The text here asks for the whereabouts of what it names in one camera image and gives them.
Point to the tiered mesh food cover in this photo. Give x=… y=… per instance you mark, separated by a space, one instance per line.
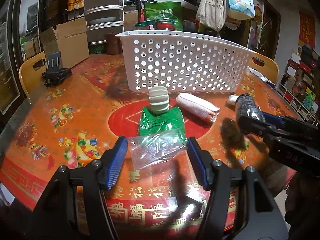
x=103 y=17

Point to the beige canvas tote bag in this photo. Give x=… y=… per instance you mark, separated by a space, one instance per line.
x=212 y=13

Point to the shelf of boxes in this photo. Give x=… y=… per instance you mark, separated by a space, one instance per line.
x=299 y=85

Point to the green plastic snack packet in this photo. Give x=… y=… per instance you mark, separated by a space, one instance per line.
x=151 y=123

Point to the green shopping bag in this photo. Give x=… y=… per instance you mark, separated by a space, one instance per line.
x=169 y=11

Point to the right wooden chair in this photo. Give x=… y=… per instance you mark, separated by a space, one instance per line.
x=266 y=66

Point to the pink white towel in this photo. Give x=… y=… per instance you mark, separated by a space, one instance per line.
x=199 y=107

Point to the wooden chair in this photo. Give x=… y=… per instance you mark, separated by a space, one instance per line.
x=30 y=72
x=266 y=66

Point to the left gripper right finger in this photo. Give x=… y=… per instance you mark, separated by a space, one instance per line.
x=201 y=163

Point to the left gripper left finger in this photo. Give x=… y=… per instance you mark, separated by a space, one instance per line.
x=112 y=161

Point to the left wooden chair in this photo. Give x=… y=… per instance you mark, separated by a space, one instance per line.
x=30 y=72

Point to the red lid pickle jar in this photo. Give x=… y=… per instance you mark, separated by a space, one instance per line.
x=164 y=25

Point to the blue illustrated tote bag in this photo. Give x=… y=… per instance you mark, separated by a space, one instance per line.
x=241 y=9

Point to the white ridged soft toy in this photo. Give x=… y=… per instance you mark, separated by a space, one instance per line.
x=159 y=99

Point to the clear plastic bag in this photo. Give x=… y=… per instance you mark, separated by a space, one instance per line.
x=148 y=150

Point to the black soft object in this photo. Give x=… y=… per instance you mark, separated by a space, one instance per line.
x=247 y=112

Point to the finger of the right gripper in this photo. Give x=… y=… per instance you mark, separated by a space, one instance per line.
x=249 y=125
x=275 y=120

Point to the brown ceramic mug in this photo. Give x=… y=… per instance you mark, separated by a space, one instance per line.
x=113 y=44

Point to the brown cardboard box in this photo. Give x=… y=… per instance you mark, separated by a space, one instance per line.
x=70 y=39

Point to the white perforated plastic basket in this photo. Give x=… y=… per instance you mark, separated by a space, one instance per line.
x=182 y=61

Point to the red wall scroll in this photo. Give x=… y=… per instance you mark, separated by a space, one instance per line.
x=307 y=29

